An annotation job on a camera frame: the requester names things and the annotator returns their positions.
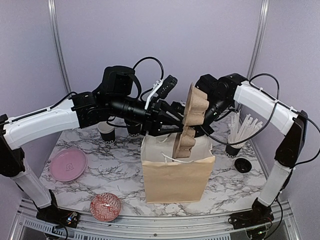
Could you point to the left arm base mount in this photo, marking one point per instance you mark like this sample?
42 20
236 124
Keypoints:
57 215

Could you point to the pink plastic plate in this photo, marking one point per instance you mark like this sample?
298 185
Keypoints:
68 165

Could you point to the brown paper takeout bag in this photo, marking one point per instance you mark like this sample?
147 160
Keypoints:
170 180

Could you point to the aluminium corner post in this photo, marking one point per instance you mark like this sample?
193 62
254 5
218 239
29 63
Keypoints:
259 38
57 44

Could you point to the brown cardboard cup carrier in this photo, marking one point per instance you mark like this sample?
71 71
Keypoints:
194 115

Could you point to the left aluminium corner post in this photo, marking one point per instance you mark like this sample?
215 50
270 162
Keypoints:
57 44

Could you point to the aluminium front frame rail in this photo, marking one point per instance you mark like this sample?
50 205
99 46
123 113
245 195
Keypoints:
26 226

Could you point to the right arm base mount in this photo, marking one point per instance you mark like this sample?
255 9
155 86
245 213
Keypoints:
249 218

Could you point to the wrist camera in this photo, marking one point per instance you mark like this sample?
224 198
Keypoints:
162 88
178 106

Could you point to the red patterned bowl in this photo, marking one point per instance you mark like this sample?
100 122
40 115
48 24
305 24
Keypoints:
105 207

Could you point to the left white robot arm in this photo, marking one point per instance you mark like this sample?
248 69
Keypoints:
75 110

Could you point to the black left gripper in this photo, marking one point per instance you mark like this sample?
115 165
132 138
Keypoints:
154 114

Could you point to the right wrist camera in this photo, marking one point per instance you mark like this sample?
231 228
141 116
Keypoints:
178 106

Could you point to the single black paper cup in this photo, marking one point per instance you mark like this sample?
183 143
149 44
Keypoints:
133 128

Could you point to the stack of black paper cups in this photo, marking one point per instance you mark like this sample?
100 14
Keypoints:
107 132

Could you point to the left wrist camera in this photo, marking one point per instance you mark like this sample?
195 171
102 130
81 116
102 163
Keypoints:
162 88

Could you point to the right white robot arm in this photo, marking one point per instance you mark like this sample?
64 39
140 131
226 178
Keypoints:
285 127

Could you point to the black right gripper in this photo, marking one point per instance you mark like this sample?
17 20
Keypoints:
205 127

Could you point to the black cup holding straws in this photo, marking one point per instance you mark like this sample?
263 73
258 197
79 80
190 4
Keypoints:
231 151

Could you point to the right aluminium corner post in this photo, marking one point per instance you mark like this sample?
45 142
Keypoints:
259 38

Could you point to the stack of black cup lids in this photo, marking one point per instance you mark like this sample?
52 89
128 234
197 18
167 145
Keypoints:
242 165

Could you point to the white wrapped straws bundle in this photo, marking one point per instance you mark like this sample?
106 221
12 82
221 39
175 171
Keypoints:
241 131

